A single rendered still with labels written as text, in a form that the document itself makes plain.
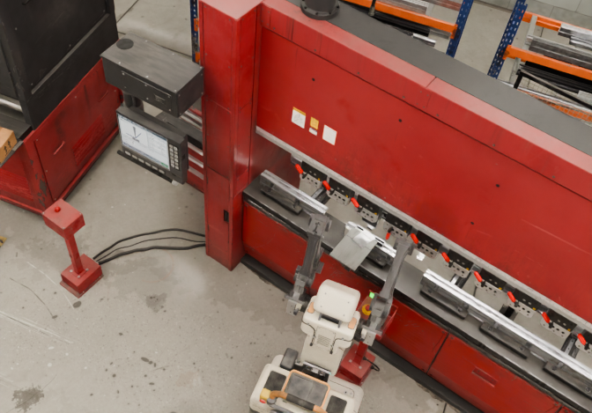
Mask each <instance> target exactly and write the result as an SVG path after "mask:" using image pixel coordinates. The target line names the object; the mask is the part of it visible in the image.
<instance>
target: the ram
mask: <svg viewBox="0 0 592 413"><path fill-rule="evenodd" d="M293 107H295V108H297V109H299V110H300V111H301V112H303V113H305V114H306V118H305V124H304V128H302V127H301V126H299V125H298V124H296V123H294V122H292V111H293ZM311 117H313V118H314V119H316V120H317V121H319V123H318V129H315V128H313V127H312V126H310V122H311ZM324 124H325V125H326V126H328V127H330V128H332V129H333V130H335V131H337V137H336V142H335V145H333V144H331V143H329V142H327V141H325V140H324V139H322V133H323V129H324ZM256 126H257V127H259V128H261V129H263V130H265V131H266V132H268V133H270V134H271V135H273V136H274V137H276V138H278V139H279V140H281V141H283V142H285V143H286V144H289V145H290V146H291V147H293V148H294V149H296V150H298V151H300V152H302V153H303V154H305V155H307V156H309V157H310V158H311V159H313V160H315V161H317V162H318V163H320V164H322V165H323V166H326V167H327V168H328V169H330V170H332V171H333V172H335V173H337V174H339V175H341V176H342V177H344V178H345V179H346V180H348V181H350V182H352V183H354V184H356V185H357V186H359V187H361V188H363V189H364V190H365V191H367V192H369V193H370V194H372V195H374V196H376V197H378V198H379V199H381V200H382V201H384V202H385V203H388V204H389V205H391V206H393V207H394V208H396V209H398V210H400V211H401V212H402V213H404V214H406V215H408V216H409V217H411V218H413V219H415V220H417V221H418V222H419V223H421V224H422V225H425V226H426V227H428V228H430V229H432V230H433V231H435V232H437V233H438V234H440V235H441V236H443V237H445V238H446V239H448V240H450V241H452V242H454V243H455V244H456V245H458V246H460V247H462V248H464V249H465V250H467V251H469V252H470V253H472V254H474V255H475V256H477V257H478V258H480V259H482V260H484V261H485V262H488V263H489V264H491V265H492V266H493V267H495V268H497V269H499V270H501V271H502V272H504V273H506V274H508V275H509V276H511V277H512V278H514V279H516V280H517V281H519V282H521V283H522V284H525V285H526V286H528V287H529V288H531V289H532V290H534V291H536V292H538V293H540V294H541V295H543V296H545V297H546V298H548V299H549V300H551V301H553V302H554V303H556V304H558V305H560V306H562V307H564V308H565V309H566V310H568V311H569V312H571V313H573V314H575V315H577V316H578V317H580V318H582V319H583V320H585V321H587V322H588V323H590V324H592V201H590V200H589V199H588V198H586V197H584V196H582V195H579V194H577V193H575V192H574V191H572V190H571V189H569V188H566V187H564V186H562V185H561V184H559V183H557V182H556V181H553V180H551V179H549V178H548V177H546V176H544V175H542V174H540V173H538V172H536V171H535V170H533V169H531V168H529V167H527V166H525V165H523V164H522V163H520V162H518V161H516V160H514V159H511V158H509V157H508V156H507V155H505V154H503V153H501V152H499V151H496V150H495V149H493V148H492V147H490V146H488V145H486V144H483V143H482V142H480V141H478V140H477V139H475V138H473V137H471V136H469V135H467V134H465V133H463V132H461V131H460V130H458V129H456V128H454V127H452V126H450V125H448V124H446V123H445V122H443V121H441V120H439V119H437V118H435V117H433V116H431V115H429V114H428V113H426V112H424V111H422V110H420V109H418V108H416V107H414V106H413V105H411V104H409V103H407V102H405V101H403V100H401V99H399V98H397V97H396V96H394V95H392V94H390V93H389V92H386V91H384V90H382V89H381V88H379V87H377V86H375V85H373V84H371V83H369V82H367V81H366V80H364V79H362V78H361V77H358V76H356V75H354V74H352V73H350V72H349V71H348V70H345V69H343V68H341V67H339V66H337V65H335V64H334V63H332V62H330V61H328V60H326V59H324V58H322V57H321V56H319V55H317V54H315V53H313V52H311V51H309V50H308V49H306V48H303V47H302V46H300V45H298V44H296V43H295V42H293V41H290V40H288V39H286V38H285V37H283V36H282V35H280V34H278V33H275V32H273V31H271V30H270V29H269V28H267V27H265V26H262V41H261V56H260V71H259V86H258V101H257V117H256ZM310 128H312V129H314V130H316V131H317V134H316V135H315V134H313V133H311V132H310V131H309V129H310ZM255 133H257V134H259V135H260V136H263V137H264V138H266V139H268V140H269V141H271V142H272V143H274V144H276V145H278V146H279V147H281V148H283V149H284V150H286V151H288V152H290V153H291V154H292V155H294V156H296V157H297V158H299V159H301V160H303V161H305V162H306V163H308V164H309V165H311V166H313V167H314V168H316V169H318V170H319V171H321V172H323V173H325V174H327V175H328V176H329V177H331V178H332V179H334V180H336V181H338V182H340V183H342V184H343V185H345V186H346V187H347V188H350V189H351V190H353V191H355V192H356V193H358V194H360V195H362V196H364V197H365V198H366V199H368V200H369V201H371V202H373V203H375V204H377V205H378V206H380V207H382V208H383V209H384V210H386V211H388V212H390V213H391V214H393V215H395V216H397V217H398V218H401V219H402V220H403V221H405V222H406V223H408V224H410V225H412V226H414V227H415V228H417V229H419V230H420V231H421V232H423V233H425V234H427V235H428V236H430V237H432V238H433V239H435V240H437V241H439V242H440V243H441V244H443V245H445V246H446V247H449V248H450V249H452V250H454V251H456V252H457V253H458V254H460V255H462V256H464V257H465V258H467V259H469V260H470V261H472V262H474V263H476V264H477V265H478V266H480V267H482V268H483V269H486V270H487V271H489V272H491V273H492V274H494V275H495V276H496V277H499V278H500V279H502V280H504V281H505V282H507V283H509V284H511V285H512V286H514V287H515V288H517V289H519V290H520V291H523V292H524V293H526V294H528V295H529V296H530V297H532V298H533V299H536V300H537V301H539V302H541V303H542V304H544V305H546V306H548V307H549V308H550V309H552V310H554V311H555V312H557V313H559V314H561V315H563V316H564V317H566V318H567V319H568V320H570V321H573V322H574V323H576V324H578V325H579V326H581V327H583V328H585V329H586V330H587V331H589V332H591V333H592V329H591V328H589V327H587V326H586V325H584V324H582V323H581V322H579V321H577V320H576V319H574V318H573V317H571V316H569V315H568V314H566V313H563V312H562V311H560V310H558V308H556V307H554V306H552V305H550V304H549V303H547V302H545V301H544V300H542V299H540V298H539V297H537V296H536V295H534V294H532V293H530V292H529V291H526V290H525V289H523V288H522V287H521V286H519V285H517V284H515V283H513V282H512V281H510V280H508V279H507V278H505V277H503V276H502V275H500V274H499V273H497V272H495V271H493V270H492V269H489V268H488V267H486V266H485V265H484V264H482V263H480V262H478V261H476V260H475V259H473V258H471V257H470V256H468V255H466V254H465V253H463V252H462V251H460V250H458V249H456V248H455V247H452V246H451V245H449V244H448V243H447V242H445V241H443V240H441V239H439V238H438V237H436V236H434V235H433V234H431V233H429V232H428V231H426V230H425V229H423V228H421V227H419V226H418V225H415V224H414V223H412V222H411V221H410V220H408V219H406V218H404V217H402V216H401V215H399V214H397V213H396V212H394V211H392V210H391V209H389V208H388V207H386V206H384V205H382V204H381V203H378V202H377V201H375V200H374V199H373V198H371V197H369V196H368V195H365V194H364V193H362V192H360V191H359V190H357V189H356V188H354V187H352V186H351V185H349V184H347V183H345V182H344V181H341V180H340V179H338V178H337V177H336V176H334V175H332V174H331V173H328V172H327V171H325V170H323V169H322V168H320V167H319V166H317V165H315V164H314V163H312V162H310V161H308V160H307V159H304V158H303V157H301V156H300V155H299V154H297V153H295V152H294V151H291V150H290V149H288V148H286V147H285V146H283V145H282V144H280V143H278V142H276V141H275V140H273V139H271V138H270V137H268V136H266V135H264V134H263V133H262V132H260V131H258V130H256V131H255Z"/></svg>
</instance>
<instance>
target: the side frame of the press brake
mask: <svg viewBox="0 0 592 413"><path fill-rule="evenodd" d="M262 1H264V0H198V11H199V41H200V65H201V66H203V67H204V69H203V96H201V101H202V131H203V189H204V219H205V249H206V254H207V255H208V256H210V257H211V258H212V259H214V260H215V261H217V262H219V263H220V264H222V265H223V266H225V267H226V268H227V269H228V270H230V271H232V270H233V269H234V268H235V267H236V266H237V265H238V264H239V263H240V262H241V258H242V257H243V256H244V255H245V254H246V252H245V248H244V246H243V243H242V221H243V201H244V200H243V197H244V195H242V191H243V190H244V189H245V188H246V187H247V186H248V185H249V184H250V183H251V182H252V181H253V180H254V179H255V178H256V177H257V176H258V175H260V174H261V173H263V172H264V171H265V170H268V171H269V172H271V173H273V174H275V175H276V176H277V177H279V178H280V179H282V180H284V181H286V182H288V183H289V184H291V185H292V186H294V187H296V188H297V189H299V187H300V173H299V171H298V170H297V168H296V167H295V166H294V165H292V164H291V156H292V154H291V153H290V152H288V151H286V150H284V149H283V148H281V147H279V146H278V145H276V144H274V143H272V142H271V141H269V140H268V139H266V138H264V137H263V136H260V135H259V134H257V133H255V131H256V117H257V101H258V86H259V71H260V56H261V41H262V25H261V24H260V22H261V7H262Z"/></svg>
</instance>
